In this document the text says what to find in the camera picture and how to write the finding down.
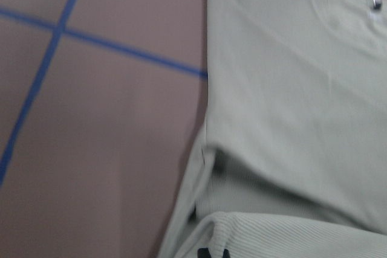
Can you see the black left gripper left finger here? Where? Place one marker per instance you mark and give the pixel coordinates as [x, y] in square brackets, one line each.
[203, 253]

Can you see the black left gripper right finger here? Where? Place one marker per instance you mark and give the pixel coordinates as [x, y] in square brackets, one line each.
[226, 254]

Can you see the green long-sleeve shirt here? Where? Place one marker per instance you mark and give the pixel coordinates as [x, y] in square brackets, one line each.
[291, 158]

